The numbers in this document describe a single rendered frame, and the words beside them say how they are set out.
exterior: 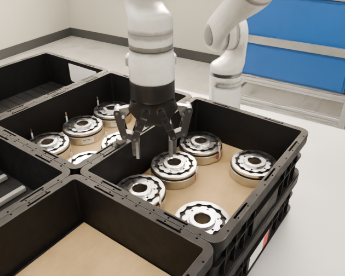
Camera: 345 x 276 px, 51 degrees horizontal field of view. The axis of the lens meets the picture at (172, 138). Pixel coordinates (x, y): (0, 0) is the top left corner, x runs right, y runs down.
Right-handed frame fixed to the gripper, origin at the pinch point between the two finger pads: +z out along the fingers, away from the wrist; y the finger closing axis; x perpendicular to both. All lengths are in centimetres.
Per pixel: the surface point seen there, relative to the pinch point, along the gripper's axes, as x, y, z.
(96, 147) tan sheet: 21.2, -14.2, 12.7
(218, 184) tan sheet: 4.4, 13.6, 12.8
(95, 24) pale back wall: 389, -59, 74
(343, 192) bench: 14, 50, 26
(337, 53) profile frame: 154, 117, 37
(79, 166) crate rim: -0.4, -14.1, 2.8
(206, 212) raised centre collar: -7.8, 8.9, 9.2
